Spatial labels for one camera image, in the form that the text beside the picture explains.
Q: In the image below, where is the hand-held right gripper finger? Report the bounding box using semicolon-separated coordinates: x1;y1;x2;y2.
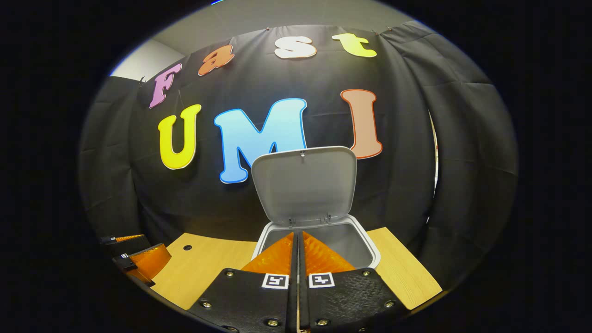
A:
299;230;410;332
187;231;299;333

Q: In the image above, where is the white desktop garbage bin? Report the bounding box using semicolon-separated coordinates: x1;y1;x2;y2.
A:
250;146;382;271

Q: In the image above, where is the wooden desktop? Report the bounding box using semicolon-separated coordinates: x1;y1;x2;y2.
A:
150;227;443;311

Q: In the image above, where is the black backdrop cloth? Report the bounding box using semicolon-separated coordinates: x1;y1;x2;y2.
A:
78;21;518;287

